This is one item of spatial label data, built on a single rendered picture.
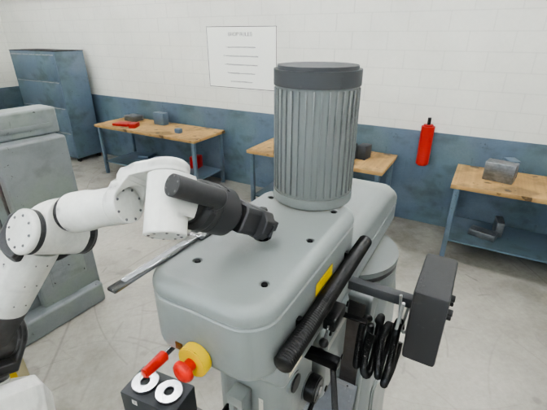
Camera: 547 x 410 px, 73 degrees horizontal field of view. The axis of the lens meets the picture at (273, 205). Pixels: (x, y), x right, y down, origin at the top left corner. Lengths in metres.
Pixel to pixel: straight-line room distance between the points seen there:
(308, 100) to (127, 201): 0.42
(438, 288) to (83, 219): 0.77
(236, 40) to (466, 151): 3.42
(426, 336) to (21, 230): 0.88
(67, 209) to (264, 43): 5.01
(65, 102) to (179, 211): 7.36
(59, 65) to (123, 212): 7.25
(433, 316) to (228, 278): 0.52
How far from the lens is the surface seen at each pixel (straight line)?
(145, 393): 1.45
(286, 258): 0.70
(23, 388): 0.93
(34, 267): 0.80
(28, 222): 0.72
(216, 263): 0.69
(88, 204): 0.67
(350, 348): 1.37
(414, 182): 5.10
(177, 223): 0.56
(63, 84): 7.87
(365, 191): 1.36
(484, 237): 4.64
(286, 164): 0.87
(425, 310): 0.97
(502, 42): 4.77
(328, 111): 0.81
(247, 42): 5.70
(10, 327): 0.88
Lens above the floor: 2.27
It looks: 25 degrees down
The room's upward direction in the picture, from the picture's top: straight up
